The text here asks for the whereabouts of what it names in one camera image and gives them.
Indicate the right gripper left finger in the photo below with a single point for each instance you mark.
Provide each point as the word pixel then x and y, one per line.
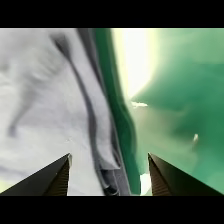
pixel 46 180

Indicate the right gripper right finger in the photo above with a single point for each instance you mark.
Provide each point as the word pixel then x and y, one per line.
pixel 173 181

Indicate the grey-blue shirt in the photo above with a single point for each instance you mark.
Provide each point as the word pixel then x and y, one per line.
pixel 43 110

